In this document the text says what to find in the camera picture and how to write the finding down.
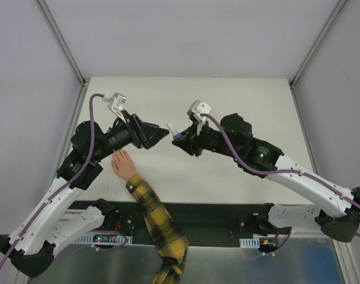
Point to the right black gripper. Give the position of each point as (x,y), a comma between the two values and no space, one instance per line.
(192,138)

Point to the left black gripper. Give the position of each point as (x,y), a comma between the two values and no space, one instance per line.
(133,131)

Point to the blue nail polish bottle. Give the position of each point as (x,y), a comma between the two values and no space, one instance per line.
(177,136)

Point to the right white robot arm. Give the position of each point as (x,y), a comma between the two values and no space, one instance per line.
(333,209)

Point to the yellow plaid sleeve forearm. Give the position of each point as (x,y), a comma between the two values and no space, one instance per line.
(167,236)

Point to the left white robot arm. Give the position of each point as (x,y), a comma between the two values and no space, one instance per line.
(32,247)

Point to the mannequin hand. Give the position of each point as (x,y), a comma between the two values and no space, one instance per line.
(123,165)

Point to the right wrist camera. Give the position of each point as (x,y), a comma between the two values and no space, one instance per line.
(196,110)

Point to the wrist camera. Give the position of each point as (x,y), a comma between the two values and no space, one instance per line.
(115,102)
(196,110)

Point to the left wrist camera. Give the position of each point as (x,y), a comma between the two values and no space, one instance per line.
(115,102)

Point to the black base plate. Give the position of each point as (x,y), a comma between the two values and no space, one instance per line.
(205,225)

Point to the left aluminium frame post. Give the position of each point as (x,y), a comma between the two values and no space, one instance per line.
(60,40)

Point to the aluminium frame post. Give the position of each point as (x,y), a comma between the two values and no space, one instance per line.
(60,40)
(318,41)

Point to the right white cable duct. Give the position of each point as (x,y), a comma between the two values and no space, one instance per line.
(249,243)

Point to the right aluminium frame post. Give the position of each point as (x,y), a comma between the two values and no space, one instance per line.
(318,41)

